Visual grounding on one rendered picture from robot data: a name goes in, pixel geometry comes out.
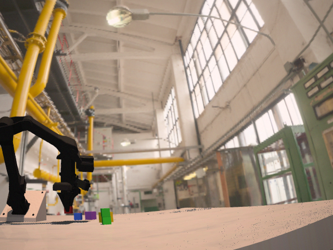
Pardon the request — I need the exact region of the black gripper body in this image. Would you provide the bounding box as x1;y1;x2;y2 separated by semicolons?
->
53;169;81;194

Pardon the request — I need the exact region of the green block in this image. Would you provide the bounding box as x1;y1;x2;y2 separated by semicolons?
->
100;208;110;217
101;216;111;225

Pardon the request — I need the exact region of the blue block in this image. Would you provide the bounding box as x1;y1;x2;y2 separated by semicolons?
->
74;213;83;220

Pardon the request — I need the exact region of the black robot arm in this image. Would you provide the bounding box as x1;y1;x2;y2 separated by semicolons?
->
0;115;94;215

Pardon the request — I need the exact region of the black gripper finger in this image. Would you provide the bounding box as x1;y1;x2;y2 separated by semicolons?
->
70;194;78;206
57;192;74;212

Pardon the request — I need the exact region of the purple cube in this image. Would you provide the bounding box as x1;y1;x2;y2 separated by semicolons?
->
85;211;97;220

